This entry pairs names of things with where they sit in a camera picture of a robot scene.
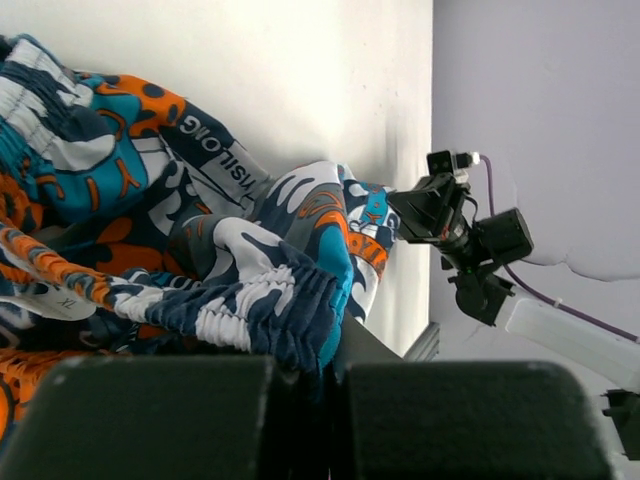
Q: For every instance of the blue orange patterned shorts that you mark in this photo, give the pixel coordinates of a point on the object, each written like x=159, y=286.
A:
x=134, y=223

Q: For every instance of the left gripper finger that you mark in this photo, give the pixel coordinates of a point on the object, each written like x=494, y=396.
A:
x=357, y=345

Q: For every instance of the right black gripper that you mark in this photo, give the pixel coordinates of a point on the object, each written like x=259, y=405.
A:
x=490, y=242

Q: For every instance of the aluminium mounting rail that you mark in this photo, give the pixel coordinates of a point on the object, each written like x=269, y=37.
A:
x=426, y=347

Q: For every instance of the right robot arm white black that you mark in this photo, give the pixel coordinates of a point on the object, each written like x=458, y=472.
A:
x=508, y=304

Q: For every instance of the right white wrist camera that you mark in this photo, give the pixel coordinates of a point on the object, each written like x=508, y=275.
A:
x=455, y=164

